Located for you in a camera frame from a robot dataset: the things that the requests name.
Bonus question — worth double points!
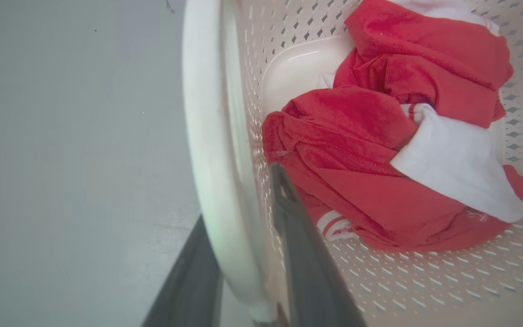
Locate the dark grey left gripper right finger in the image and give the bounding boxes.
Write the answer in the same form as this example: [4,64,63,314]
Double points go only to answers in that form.
[270,162,367,327]

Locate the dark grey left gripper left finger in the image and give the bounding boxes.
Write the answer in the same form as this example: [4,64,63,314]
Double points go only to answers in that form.
[142,215,224,327]

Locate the white perforated plastic laundry basket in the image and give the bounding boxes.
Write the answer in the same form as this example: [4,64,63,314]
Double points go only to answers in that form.
[182,0,523,327]

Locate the red and white garment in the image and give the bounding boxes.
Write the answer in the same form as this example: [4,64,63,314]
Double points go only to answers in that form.
[262,0,523,253]

